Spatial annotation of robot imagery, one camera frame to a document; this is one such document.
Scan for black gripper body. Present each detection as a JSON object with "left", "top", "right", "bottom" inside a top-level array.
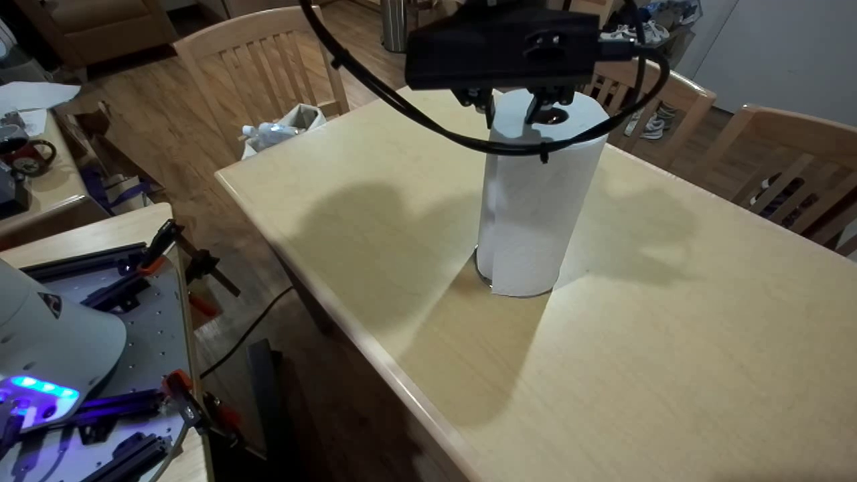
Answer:
[{"left": 404, "top": 5, "right": 600, "bottom": 87}]

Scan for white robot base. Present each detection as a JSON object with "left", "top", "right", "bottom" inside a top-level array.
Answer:
[{"left": 0, "top": 262, "right": 128, "bottom": 430}]

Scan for black power cord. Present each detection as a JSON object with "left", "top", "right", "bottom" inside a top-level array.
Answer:
[{"left": 195, "top": 280, "right": 300, "bottom": 379}]

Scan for white paper towel roll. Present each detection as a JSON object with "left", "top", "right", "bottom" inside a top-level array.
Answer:
[{"left": 473, "top": 87, "right": 607, "bottom": 296}]

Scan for metal trash can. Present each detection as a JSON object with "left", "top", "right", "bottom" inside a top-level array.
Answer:
[{"left": 381, "top": 0, "right": 412, "bottom": 52}]

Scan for wooden chair behind table left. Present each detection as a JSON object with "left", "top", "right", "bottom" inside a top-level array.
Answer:
[{"left": 175, "top": 5, "right": 351, "bottom": 151}]

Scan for orange black clamp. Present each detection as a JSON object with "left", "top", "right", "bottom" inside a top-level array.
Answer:
[{"left": 132, "top": 217, "right": 243, "bottom": 305}]

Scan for white sneakers on floor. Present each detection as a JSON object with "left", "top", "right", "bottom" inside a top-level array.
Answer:
[{"left": 600, "top": 20, "right": 671, "bottom": 48}]

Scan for side wooden desk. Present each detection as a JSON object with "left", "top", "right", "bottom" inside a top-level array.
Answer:
[{"left": 0, "top": 80, "right": 106, "bottom": 245}]

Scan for wooden chair far right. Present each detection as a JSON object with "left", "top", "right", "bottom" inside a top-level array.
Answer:
[{"left": 700, "top": 103, "right": 857, "bottom": 257}]

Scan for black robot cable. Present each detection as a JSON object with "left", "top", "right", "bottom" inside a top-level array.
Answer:
[{"left": 298, "top": 0, "right": 671, "bottom": 166}]

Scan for wooden chair far middle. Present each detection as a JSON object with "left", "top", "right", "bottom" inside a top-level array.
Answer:
[{"left": 587, "top": 60, "right": 716, "bottom": 166}]

